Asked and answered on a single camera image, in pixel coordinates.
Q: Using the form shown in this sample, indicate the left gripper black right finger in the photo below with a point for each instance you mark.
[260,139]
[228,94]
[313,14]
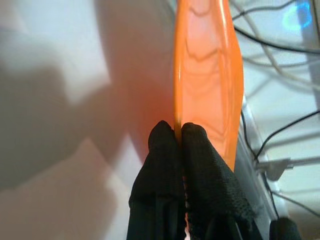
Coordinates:
[207,187]

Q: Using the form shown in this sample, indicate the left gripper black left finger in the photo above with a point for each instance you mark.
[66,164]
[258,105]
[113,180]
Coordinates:
[160,175]

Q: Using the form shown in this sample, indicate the deep orange plastic bowl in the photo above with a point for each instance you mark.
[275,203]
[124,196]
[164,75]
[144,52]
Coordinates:
[207,75]

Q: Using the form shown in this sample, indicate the black plug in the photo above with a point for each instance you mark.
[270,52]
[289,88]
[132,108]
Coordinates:
[287,228]

